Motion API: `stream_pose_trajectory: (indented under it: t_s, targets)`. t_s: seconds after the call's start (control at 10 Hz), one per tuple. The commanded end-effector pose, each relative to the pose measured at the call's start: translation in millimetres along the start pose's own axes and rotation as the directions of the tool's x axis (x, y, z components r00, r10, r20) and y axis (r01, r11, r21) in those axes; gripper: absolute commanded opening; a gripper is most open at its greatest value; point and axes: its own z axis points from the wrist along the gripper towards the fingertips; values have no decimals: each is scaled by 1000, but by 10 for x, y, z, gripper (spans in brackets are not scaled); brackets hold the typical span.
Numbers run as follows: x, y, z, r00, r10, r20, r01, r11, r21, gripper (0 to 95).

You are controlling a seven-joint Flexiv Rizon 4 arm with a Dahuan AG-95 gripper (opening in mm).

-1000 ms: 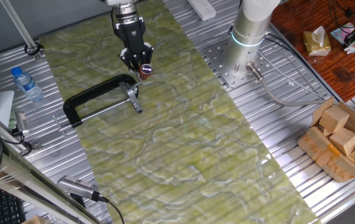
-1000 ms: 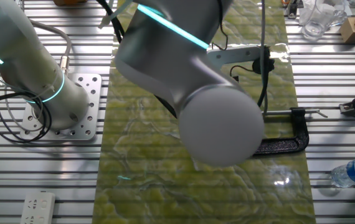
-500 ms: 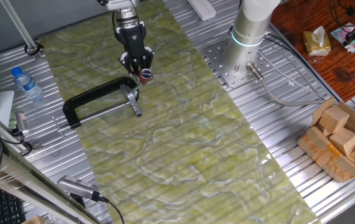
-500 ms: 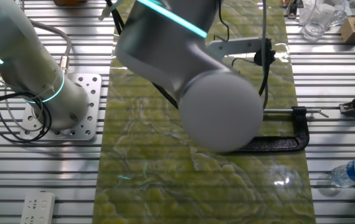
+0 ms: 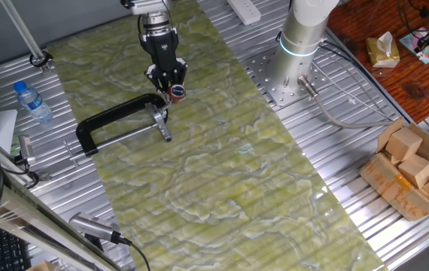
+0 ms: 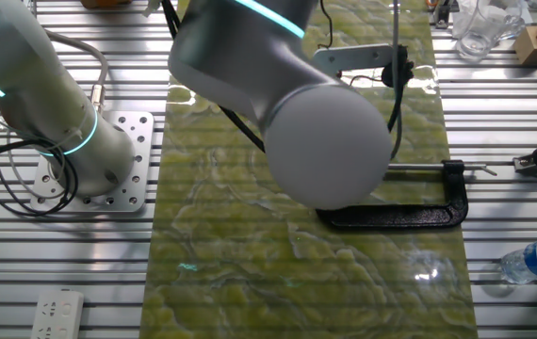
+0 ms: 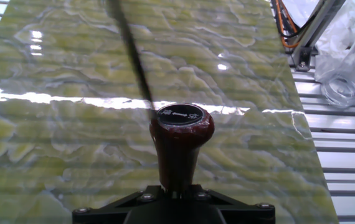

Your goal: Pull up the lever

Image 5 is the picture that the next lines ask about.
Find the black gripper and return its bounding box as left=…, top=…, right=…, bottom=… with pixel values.
left=138, top=29, right=188, bottom=95

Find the red clamp handle knob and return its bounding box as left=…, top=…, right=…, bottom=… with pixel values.
left=160, top=84, right=187, bottom=112

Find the black C-clamp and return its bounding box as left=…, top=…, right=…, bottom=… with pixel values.
left=62, top=93, right=169, bottom=163

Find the white power strip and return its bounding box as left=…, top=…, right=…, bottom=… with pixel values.
left=226, top=0, right=262, bottom=26

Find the green marble pattern mat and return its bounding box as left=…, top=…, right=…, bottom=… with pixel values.
left=47, top=0, right=388, bottom=271

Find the clear water bottle blue cap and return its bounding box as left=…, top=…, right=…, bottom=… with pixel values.
left=13, top=80, right=53, bottom=124

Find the slanted aluminium pole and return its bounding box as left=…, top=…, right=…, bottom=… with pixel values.
left=0, top=0, right=52, bottom=72

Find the yellow tissue pack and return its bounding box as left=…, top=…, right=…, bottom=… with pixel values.
left=365, top=31, right=401, bottom=69

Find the brown wooden desk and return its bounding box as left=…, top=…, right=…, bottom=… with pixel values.
left=327, top=0, right=429, bottom=125

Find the brown cardboard box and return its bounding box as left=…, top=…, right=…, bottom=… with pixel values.
left=359, top=117, right=429, bottom=222

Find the silver lever base bracket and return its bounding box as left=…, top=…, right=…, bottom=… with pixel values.
left=145, top=102, right=173, bottom=143

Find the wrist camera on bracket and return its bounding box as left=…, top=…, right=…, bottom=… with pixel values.
left=120, top=0, right=174, bottom=16

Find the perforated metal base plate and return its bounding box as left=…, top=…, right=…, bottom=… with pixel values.
left=243, top=48, right=330, bottom=108

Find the gray conduit hose with connector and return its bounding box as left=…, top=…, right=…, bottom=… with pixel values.
left=297, top=75, right=396, bottom=130

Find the small camera on bracket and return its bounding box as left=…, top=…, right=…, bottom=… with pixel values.
left=13, top=134, right=52, bottom=189

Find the silver ribbed depth camera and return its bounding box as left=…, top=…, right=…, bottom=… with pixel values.
left=68, top=212, right=121, bottom=245

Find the black depth camera cable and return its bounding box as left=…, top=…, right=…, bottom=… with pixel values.
left=118, top=235, right=151, bottom=271

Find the silver frame beam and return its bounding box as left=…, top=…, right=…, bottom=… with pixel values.
left=0, top=161, right=125, bottom=271

